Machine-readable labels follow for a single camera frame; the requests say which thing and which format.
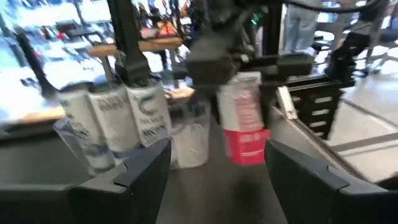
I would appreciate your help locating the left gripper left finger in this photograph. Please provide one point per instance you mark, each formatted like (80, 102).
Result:
(140, 186)

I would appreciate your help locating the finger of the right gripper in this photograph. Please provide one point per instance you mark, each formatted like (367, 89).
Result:
(216, 105)
(267, 105)

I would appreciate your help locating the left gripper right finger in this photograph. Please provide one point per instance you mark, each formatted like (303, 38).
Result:
(311, 193)

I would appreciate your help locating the clear plastic bin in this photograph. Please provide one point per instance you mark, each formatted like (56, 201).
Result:
(189, 140)

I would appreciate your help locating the red and white soda can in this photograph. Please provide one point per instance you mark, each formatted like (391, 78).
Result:
(245, 146)

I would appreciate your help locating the wooden background table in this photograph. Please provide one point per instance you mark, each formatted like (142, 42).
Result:
(149, 43)

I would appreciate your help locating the person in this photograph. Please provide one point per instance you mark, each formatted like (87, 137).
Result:
(300, 28)

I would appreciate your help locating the black background chair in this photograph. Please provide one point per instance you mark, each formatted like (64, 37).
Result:
(351, 46)

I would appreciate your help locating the white corner bracket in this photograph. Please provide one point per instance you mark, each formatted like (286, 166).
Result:
(286, 102)

